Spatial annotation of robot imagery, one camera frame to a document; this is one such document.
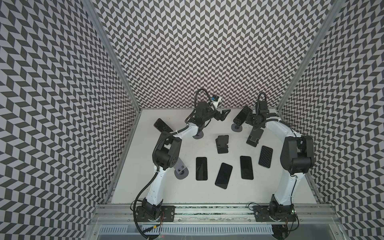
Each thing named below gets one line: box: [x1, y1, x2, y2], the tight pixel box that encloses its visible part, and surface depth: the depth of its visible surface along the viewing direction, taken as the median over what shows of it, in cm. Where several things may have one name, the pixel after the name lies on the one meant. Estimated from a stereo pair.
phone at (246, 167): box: [240, 155, 254, 180], surface depth 88 cm
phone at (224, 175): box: [215, 162, 233, 190], surface depth 86 cm
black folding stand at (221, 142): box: [215, 135, 229, 154], surface depth 95 cm
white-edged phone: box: [196, 157, 208, 181], surface depth 91 cm
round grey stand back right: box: [231, 123, 243, 132], surface depth 109 cm
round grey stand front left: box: [173, 157, 189, 180], surface depth 84 cm
